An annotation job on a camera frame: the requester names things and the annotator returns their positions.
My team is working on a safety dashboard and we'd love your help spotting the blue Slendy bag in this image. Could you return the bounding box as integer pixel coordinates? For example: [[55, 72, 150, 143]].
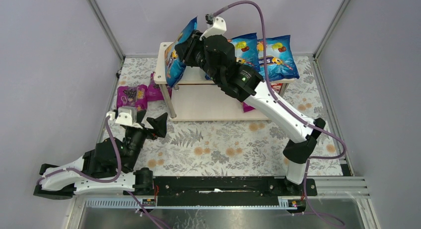
[[164, 17, 197, 87], [257, 35, 299, 81], [205, 32, 261, 81]]

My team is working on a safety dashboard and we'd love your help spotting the purple candy bag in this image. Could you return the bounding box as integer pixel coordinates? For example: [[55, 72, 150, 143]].
[[116, 84, 147, 111], [145, 72, 164, 102], [242, 102, 255, 113]]

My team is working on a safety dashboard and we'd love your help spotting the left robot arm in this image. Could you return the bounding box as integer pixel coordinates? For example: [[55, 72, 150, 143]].
[[33, 107, 168, 200]]

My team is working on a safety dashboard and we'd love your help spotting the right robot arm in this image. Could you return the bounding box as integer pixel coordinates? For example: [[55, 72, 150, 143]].
[[175, 30, 326, 185]]

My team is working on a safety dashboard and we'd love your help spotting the white wooden two-tier shelf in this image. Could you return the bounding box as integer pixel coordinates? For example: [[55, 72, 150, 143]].
[[153, 41, 296, 122]]

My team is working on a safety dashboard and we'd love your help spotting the red white packet behind shelf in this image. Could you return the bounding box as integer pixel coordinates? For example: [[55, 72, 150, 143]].
[[271, 83, 283, 93]]

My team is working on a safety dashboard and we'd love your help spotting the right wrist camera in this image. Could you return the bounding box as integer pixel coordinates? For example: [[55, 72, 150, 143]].
[[200, 14, 227, 40]]

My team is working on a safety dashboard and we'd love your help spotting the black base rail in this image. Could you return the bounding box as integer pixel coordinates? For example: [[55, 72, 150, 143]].
[[129, 176, 304, 197]]

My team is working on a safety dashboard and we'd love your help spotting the slotted cable duct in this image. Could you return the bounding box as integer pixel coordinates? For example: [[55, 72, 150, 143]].
[[85, 197, 298, 210]]

